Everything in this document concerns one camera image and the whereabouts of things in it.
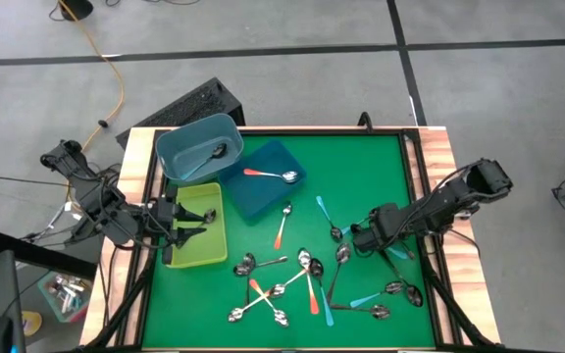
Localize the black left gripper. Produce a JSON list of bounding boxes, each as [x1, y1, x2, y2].
[[145, 183, 209, 266]]

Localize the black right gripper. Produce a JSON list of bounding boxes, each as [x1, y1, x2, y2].
[[352, 203, 411, 254]]

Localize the yellow-green plastic tray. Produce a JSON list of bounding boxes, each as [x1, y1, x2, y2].
[[162, 181, 229, 270]]

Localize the grey-blue plastic bin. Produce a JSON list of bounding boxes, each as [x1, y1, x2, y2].
[[154, 112, 245, 186]]

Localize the dark blue plastic tray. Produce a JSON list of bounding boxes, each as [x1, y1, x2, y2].
[[218, 139, 308, 222]]

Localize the pile of loose spoons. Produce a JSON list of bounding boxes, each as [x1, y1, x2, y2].
[[142, 132, 436, 349]]

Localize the black perforated computer case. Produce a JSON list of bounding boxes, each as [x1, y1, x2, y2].
[[115, 76, 245, 149]]

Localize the teal box of markers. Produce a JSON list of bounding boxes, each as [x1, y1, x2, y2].
[[36, 272, 92, 324]]

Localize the yellow tape roll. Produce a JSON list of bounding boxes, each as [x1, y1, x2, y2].
[[21, 310, 43, 337]]

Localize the black round stand base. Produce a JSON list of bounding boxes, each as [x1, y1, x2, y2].
[[58, 0, 95, 22]]

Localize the black curved camera mount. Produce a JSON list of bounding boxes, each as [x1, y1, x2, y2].
[[358, 111, 377, 134]]

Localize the black aluminium table frame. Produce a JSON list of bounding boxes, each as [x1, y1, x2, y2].
[[83, 126, 499, 353]]

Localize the yellow-orange power cable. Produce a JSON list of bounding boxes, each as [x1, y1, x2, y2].
[[56, 0, 127, 156]]

